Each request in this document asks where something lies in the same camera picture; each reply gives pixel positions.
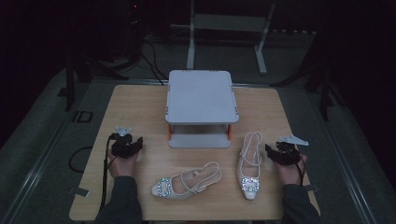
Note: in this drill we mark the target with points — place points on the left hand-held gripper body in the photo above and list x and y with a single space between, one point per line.
123 149

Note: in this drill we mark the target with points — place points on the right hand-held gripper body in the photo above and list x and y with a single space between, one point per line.
288 154

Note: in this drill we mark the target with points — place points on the cream slingback shoe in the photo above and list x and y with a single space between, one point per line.
249 174
186 183

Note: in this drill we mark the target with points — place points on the white two-tier shoe rack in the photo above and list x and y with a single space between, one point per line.
201 96

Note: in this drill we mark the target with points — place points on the person's left hand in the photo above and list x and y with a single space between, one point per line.
123 166

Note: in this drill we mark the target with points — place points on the person's right hand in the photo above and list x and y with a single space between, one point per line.
291 174

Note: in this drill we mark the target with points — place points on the grey tape piece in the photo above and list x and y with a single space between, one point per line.
311 187
82 192

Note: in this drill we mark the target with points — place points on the black tripod stand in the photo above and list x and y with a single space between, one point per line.
320 84
76 77

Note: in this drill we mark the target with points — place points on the grey metal stand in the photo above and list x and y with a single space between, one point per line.
229 23

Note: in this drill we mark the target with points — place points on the metal floor rail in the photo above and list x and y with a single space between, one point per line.
34 174
345 161

